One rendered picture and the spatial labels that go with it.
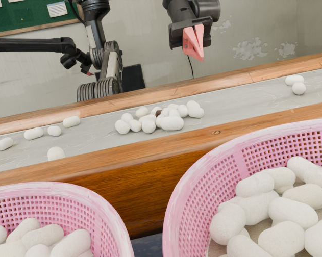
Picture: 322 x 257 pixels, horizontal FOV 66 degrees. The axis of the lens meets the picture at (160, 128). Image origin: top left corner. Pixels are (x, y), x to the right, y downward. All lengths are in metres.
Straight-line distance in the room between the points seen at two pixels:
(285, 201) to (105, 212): 0.13
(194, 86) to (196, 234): 0.48
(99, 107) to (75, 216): 0.42
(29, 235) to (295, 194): 0.21
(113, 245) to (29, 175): 0.15
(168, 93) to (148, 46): 1.91
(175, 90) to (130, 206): 0.40
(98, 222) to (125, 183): 0.07
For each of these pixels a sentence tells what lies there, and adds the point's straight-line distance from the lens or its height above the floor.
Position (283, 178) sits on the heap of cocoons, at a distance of 0.24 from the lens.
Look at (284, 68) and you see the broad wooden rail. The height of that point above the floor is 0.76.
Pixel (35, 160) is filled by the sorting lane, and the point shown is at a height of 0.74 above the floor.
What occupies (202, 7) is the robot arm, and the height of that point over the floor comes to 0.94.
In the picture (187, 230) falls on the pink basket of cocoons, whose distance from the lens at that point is 0.17.
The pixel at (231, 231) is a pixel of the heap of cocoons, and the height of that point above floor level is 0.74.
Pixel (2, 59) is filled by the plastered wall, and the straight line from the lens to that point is 2.70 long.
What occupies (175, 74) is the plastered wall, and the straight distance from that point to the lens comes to 2.55.
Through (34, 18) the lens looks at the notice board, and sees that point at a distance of 2.59.
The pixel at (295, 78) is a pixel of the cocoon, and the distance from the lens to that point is 0.57.
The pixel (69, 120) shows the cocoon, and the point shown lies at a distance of 0.55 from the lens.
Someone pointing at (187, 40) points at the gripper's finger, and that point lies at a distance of 0.61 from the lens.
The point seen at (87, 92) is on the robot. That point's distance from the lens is 0.83.
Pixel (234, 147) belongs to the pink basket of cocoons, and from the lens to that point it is 0.24.
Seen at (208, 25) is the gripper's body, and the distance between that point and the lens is 0.64.
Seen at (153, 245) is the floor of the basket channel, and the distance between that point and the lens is 0.28.
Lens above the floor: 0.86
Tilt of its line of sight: 18 degrees down
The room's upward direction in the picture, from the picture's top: 11 degrees counter-clockwise
